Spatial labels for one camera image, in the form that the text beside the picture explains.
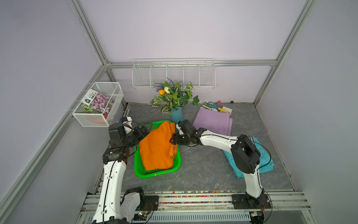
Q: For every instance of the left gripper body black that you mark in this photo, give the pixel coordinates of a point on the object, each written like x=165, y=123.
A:
x=133, y=138

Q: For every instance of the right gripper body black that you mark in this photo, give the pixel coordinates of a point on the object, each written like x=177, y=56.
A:
x=183, y=137

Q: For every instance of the orange pants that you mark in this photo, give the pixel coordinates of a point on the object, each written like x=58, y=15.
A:
x=156, y=151

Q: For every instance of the purple pants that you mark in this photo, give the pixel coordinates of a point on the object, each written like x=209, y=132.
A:
x=216, y=122

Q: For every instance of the teal striped pants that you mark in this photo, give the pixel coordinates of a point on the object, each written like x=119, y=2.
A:
x=266, y=162

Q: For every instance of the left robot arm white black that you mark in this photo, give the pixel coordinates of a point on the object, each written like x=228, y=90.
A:
x=114, y=173

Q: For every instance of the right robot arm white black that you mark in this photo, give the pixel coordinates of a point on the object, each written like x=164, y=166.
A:
x=246, y=157

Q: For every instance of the green perforated plastic basket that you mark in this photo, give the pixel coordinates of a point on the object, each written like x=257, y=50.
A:
x=139, y=168

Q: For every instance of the teal vase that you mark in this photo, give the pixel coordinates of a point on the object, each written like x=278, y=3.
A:
x=176, y=115

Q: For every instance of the garden tool set card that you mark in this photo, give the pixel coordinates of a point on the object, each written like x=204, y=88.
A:
x=214, y=107

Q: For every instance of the artificial plant bouquet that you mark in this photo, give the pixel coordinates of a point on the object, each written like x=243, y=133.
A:
x=172, y=96

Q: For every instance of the purple flower seed packet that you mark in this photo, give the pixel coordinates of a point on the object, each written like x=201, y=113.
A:
x=95, y=102

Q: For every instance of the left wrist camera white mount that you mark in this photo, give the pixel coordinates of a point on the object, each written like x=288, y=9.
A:
x=126, y=120

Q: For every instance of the white mesh wall basket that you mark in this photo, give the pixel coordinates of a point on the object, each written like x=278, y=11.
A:
x=112, y=90

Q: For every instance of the white wire wall shelf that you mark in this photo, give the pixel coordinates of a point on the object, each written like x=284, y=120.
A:
x=148, y=73

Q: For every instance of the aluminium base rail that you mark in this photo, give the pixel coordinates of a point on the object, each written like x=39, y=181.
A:
x=208, y=206

